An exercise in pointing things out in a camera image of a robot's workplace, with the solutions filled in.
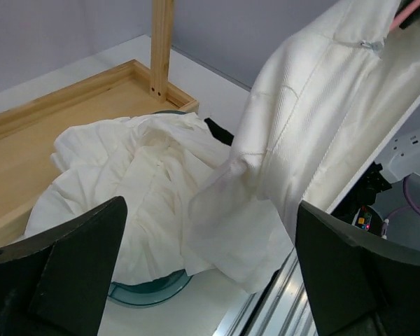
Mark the wooden clothes rack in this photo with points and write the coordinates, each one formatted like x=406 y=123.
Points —
x=28 y=132

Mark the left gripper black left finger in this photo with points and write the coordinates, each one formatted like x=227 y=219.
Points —
x=56 y=282

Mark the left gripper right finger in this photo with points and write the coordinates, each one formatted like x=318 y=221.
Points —
x=356 y=283

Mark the pink hanger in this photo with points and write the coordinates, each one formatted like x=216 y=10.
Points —
x=407 y=9

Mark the cream white garment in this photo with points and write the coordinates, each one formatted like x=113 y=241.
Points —
x=323 y=105

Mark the white pleated blouse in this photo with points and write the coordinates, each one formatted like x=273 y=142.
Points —
x=158 y=163

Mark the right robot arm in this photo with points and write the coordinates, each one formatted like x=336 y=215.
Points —
x=400 y=158

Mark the teal plastic tray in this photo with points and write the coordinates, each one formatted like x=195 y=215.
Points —
x=151 y=293

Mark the black dress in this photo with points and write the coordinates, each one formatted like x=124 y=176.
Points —
x=219 y=133

